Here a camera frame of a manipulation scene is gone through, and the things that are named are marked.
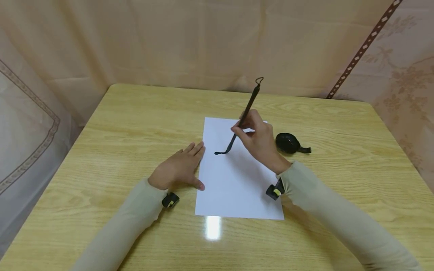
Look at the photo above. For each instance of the person's right hand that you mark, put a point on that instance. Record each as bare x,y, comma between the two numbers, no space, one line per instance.
262,145

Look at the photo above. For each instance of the person's left hand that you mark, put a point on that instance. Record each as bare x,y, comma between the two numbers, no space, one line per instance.
176,169

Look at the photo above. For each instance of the person's right thumb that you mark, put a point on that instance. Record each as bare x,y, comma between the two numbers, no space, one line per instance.
244,131

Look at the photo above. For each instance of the person's right index finger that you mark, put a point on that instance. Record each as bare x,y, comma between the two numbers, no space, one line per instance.
249,114

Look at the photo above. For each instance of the person's left ring finger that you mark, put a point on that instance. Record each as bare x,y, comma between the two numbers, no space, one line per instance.
189,146

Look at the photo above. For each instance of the person's right fingers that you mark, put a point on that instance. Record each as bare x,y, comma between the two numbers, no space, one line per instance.
249,141

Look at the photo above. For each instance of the person's left index finger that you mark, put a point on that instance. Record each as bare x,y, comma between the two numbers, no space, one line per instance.
199,155

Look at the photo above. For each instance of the person's left thumb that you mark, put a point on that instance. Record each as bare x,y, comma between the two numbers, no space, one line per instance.
196,183

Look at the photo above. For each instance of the person's left middle finger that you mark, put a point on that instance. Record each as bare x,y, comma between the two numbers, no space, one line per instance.
196,147

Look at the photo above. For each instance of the black calligraphy brush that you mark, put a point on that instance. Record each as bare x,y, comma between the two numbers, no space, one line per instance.
243,117

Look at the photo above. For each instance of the white paper sheet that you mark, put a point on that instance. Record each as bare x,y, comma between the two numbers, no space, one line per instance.
234,180

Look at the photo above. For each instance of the person's right forearm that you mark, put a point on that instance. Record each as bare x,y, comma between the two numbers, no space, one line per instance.
349,218

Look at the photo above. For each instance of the person's left forearm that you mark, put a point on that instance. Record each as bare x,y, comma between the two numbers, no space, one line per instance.
118,233

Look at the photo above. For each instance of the black wrist band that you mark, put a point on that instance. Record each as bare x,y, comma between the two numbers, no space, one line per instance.
170,200
275,191

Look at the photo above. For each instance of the black ink dish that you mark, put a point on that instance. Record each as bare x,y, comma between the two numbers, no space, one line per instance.
289,143

